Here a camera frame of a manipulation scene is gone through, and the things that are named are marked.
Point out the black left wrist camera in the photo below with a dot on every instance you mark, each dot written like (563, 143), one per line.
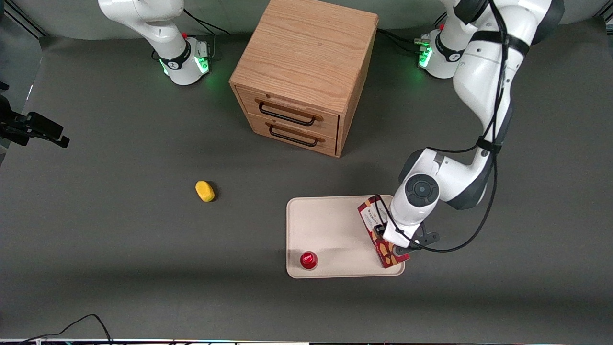
(380, 229)

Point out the wooden two-drawer cabinet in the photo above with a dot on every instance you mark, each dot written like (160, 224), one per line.
(306, 52)

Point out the small red cup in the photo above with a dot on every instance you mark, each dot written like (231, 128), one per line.
(309, 260)

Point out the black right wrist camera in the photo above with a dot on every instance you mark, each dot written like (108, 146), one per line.
(44, 125)

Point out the yellow sponge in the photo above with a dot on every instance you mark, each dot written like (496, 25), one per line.
(205, 191)

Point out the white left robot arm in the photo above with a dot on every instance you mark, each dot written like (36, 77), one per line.
(479, 81)

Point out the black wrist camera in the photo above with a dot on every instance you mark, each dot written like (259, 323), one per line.
(380, 229)
(44, 125)

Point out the red cookie box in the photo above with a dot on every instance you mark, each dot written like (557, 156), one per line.
(385, 251)

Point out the wooden drawer front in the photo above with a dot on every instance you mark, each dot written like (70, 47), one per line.
(292, 106)
(297, 143)

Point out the grey table mat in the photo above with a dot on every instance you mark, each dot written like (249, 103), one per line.
(143, 239)

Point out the beige rectangular tray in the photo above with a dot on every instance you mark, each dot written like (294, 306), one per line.
(335, 230)

